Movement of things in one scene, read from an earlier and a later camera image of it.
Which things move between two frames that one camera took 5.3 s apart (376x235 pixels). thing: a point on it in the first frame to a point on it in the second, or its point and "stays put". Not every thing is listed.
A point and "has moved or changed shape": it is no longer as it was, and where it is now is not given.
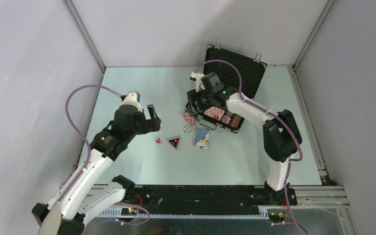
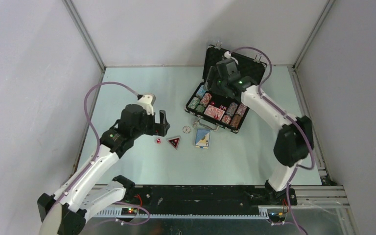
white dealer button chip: (187, 129) stays put
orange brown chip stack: (235, 121) stays put
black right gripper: (194, 96) to (214, 74)
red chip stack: (190, 118) has moved or changed shape
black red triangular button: (174, 141) stays put
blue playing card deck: (202, 139) stays put
